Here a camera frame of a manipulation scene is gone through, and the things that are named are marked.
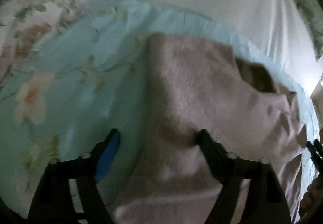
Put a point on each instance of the light blue floral quilt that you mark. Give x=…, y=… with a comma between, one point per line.
x=93, y=77

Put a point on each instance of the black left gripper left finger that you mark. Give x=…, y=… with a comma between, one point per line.
x=67, y=191

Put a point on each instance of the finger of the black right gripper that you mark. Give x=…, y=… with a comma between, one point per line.
x=316, y=151

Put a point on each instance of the mauve knit garment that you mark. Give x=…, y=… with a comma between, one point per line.
x=199, y=84

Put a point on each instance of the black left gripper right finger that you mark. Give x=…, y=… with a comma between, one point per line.
x=265, y=202

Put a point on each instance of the green pillow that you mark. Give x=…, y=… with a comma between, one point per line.
x=311, y=13

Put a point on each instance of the white floral pillow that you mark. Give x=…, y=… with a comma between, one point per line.
x=26, y=24

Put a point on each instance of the person's right hand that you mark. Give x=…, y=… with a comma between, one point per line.
x=313, y=194

